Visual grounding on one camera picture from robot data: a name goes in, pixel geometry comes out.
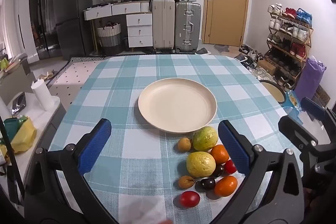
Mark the yellow guava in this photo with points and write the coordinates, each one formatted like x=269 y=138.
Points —
x=200 y=164

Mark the grey floor mat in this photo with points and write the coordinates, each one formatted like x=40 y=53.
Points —
x=222 y=48

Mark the round stool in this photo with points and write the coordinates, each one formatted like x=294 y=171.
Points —
x=274 y=91

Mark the cardboard box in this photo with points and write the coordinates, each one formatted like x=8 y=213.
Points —
x=266 y=66

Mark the red tomato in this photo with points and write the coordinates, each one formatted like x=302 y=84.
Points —
x=189 y=199
x=229 y=166

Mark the purple bag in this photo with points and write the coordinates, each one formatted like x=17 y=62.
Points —
x=309 y=77

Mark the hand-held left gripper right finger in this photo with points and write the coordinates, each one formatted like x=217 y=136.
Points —
x=233 y=146

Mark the dark glass cabinet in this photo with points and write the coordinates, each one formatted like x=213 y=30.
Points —
x=42 y=8

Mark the blue snack bag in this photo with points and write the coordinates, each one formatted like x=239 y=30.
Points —
x=292 y=102

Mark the orange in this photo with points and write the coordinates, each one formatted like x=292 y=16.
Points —
x=225 y=186
x=220 y=154

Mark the grey refrigerator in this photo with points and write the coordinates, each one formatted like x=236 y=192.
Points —
x=72 y=14

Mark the patterned doormat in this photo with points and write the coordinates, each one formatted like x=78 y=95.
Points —
x=322 y=94

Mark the brown kiwi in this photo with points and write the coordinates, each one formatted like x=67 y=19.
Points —
x=184 y=144

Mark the wooden shoe rack with shoes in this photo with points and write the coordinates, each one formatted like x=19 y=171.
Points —
x=288 y=45

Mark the dotted white rug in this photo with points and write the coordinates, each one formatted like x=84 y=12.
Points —
x=76 y=77

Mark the green guava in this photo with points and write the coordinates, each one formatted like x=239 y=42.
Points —
x=206 y=138

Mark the wrinkled brown fruit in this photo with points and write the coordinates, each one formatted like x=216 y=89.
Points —
x=185 y=182

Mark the white desk with drawers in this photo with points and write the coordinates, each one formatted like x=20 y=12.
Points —
x=105 y=11

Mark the dark plum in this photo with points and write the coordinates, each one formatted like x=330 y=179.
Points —
x=218 y=171
x=208 y=183

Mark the pile of shoes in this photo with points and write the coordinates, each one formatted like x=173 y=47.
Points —
x=249 y=56

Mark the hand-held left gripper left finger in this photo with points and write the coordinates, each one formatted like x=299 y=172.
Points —
x=95 y=145

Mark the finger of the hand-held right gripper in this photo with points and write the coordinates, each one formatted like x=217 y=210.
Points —
x=313 y=109
x=296 y=132

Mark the teal container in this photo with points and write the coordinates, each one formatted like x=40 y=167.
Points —
x=10 y=128

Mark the white paper roll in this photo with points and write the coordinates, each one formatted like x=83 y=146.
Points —
x=42 y=95

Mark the grey slippers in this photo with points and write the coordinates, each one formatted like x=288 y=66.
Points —
x=204 y=51

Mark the cream round plate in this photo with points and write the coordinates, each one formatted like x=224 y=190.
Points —
x=177 y=105

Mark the yellow plastic bag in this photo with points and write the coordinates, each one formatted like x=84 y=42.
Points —
x=25 y=136

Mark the beige suitcase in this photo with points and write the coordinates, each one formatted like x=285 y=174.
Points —
x=163 y=24

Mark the woven laundry basket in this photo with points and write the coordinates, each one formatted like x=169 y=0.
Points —
x=109 y=39

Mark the teal checkered tablecloth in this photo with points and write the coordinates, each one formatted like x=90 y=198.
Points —
x=123 y=98

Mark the silver suitcase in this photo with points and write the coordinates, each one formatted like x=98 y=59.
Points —
x=187 y=26

